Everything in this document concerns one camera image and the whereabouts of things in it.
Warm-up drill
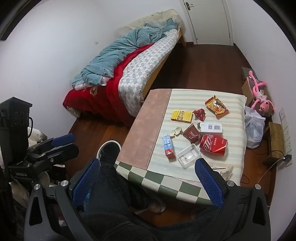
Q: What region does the crushed red soda can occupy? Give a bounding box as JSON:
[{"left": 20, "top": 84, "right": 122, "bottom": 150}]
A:
[{"left": 199, "top": 134, "right": 228, "bottom": 156}]

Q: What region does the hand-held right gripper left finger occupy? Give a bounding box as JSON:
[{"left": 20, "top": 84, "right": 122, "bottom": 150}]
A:
[{"left": 24, "top": 158, "right": 102, "bottom": 241}]

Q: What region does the white barcode box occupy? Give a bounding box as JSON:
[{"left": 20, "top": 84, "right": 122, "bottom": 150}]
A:
[{"left": 197, "top": 122, "right": 224, "bottom": 133}]

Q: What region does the white cable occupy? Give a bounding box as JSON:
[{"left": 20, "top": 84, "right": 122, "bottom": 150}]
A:
[{"left": 259, "top": 158, "right": 285, "bottom": 184}]

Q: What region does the plush slipper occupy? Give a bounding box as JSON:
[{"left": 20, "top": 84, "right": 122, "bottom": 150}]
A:
[{"left": 148, "top": 197, "right": 166, "bottom": 214}]

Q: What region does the white door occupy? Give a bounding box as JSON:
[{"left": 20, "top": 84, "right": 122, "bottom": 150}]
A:
[{"left": 180, "top": 0, "right": 233, "bottom": 45}]

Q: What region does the yellow cardboard box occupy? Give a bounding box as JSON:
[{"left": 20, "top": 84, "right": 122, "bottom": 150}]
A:
[{"left": 171, "top": 110, "right": 193, "bottom": 122}]

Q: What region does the clear plastic tray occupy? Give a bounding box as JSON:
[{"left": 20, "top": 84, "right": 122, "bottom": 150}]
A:
[{"left": 176, "top": 144, "right": 201, "bottom": 169}]

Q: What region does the red blanket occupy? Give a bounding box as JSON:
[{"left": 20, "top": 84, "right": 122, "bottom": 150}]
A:
[{"left": 63, "top": 44, "right": 153, "bottom": 127}]

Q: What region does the blue and red carton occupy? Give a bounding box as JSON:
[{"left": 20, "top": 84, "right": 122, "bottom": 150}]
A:
[{"left": 162, "top": 135, "right": 176, "bottom": 159}]

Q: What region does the white wall outlet strip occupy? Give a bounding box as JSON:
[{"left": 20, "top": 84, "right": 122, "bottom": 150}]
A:
[{"left": 279, "top": 107, "right": 294, "bottom": 167}]

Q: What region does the white plastic bag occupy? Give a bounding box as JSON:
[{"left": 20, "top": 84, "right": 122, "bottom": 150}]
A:
[{"left": 245, "top": 106, "right": 266, "bottom": 149}]

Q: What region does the dark red wrapper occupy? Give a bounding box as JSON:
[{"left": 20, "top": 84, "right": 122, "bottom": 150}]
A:
[{"left": 183, "top": 123, "right": 203, "bottom": 143}]

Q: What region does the orange snack bag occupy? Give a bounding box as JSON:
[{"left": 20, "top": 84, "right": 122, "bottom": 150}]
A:
[{"left": 205, "top": 95, "right": 230, "bottom": 116}]

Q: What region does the wooden bed frame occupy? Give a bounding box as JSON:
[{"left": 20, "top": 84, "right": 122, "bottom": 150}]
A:
[{"left": 141, "top": 29, "right": 186, "bottom": 100}]

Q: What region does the black shoe with white sole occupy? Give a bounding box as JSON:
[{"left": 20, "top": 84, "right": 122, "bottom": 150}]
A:
[{"left": 97, "top": 140, "right": 122, "bottom": 160}]

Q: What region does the wooden box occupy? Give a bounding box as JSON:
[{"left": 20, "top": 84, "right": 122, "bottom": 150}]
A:
[{"left": 262, "top": 122, "right": 286, "bottom": 166}]

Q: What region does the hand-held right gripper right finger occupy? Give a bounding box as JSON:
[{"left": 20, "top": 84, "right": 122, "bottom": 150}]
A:
[{"left": 195, "top": 158, "right": 272, "bottom": 241}]

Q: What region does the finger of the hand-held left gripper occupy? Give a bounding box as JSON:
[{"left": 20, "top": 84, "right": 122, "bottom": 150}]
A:
[
  {"left": 29, "top": 133, "right": 77, "bottom": 151},
  {"left": 29, "top": 144, "right": 79, "bottom": 166}
]

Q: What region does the checkered bed sheet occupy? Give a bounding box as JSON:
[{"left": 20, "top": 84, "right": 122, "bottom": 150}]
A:
[{"left": 118, "top": 29, "right": 181, "bottom": 117}]

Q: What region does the white printed paper bag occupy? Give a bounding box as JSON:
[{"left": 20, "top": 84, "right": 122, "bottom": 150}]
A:
[{"left": 211, "top": 166, "right": 234, "bottom": 181}]

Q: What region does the small crumpled red wrapper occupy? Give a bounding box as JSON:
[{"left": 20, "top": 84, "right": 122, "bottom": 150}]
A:
[{"left": 192, "top": 108, "right": 207, "bottom": 122}]

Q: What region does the white fluffy pillow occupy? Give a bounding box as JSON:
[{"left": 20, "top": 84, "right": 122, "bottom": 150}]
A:
[{"left": 119, "top": 9, "right": 182, "bottom": 35}]

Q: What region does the pink plush toy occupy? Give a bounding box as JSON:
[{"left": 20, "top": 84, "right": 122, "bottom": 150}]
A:
[{"left": 246, "top": 71, "right": 275, "bottom": 114}]

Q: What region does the crumpled tissue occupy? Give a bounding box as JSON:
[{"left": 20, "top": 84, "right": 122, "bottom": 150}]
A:
[{"left": 168, "top": 127, "right": 183, "bottom": 139}]

